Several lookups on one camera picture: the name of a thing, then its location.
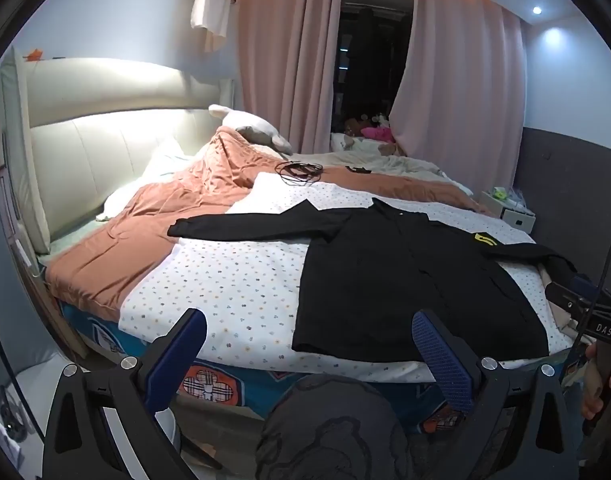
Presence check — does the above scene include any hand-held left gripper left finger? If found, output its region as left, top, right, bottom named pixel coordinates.
left=42, top=307, right=208, bottom=480

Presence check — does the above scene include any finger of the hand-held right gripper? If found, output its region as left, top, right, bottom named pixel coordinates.
left=544, top=274, right=611, bottom=318

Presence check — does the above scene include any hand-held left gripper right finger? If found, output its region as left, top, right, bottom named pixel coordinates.
left=411, top=308, right=586, bottom=480

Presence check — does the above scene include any black jacket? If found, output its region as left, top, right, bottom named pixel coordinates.
left=168, top=199, right=581, bottom=361

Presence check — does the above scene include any person's right hand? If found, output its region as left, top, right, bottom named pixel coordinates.
left=580, top=342, right=606, bottom=421

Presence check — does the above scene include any beige cloth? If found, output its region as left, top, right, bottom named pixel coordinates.
left=538, top=265, right=581, bottom=336

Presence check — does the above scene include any white dotted blanket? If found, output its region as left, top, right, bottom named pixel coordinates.
left=119, top=172, right=576, bottom=383

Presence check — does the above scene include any white nightstand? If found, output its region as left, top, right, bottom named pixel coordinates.
left=480, top=187, right=536, bottom=233

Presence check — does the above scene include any person's leg in dark pants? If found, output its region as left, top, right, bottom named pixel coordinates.
left=255, top=375, right=411, bottom=480

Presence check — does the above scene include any orange quilt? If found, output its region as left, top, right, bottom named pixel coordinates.
left=46, top=127, right=493, bottom=321

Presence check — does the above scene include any white pillow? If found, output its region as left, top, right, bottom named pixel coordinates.
left=96, top=135, right=208, bottom=222

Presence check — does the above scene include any cream crumpled blanket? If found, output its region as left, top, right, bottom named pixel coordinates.
left=290, top=132, right=473, bottom=196

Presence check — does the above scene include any cream padded headboard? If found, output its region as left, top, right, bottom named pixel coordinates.
left=12, top=50, right=236, bottom=256

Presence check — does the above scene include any pink curtain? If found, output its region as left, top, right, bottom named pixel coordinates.
left=235, top=0, right=343, bottom=153
left=388, top=0, right=529, bottom=191

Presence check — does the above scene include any cream plush pillow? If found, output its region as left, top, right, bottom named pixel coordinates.
left=208, top=104, right=293, bottom=156

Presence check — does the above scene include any dark glass window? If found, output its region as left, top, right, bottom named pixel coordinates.
left=330, top=0, right=416, bottom=136

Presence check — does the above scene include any white hanging cloth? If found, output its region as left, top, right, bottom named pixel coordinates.
left=191, top=0, right=236, bottom=53

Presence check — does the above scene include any thin black cable bundle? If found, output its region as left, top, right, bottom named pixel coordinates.
left=275, top=160, right=323, bottom=186

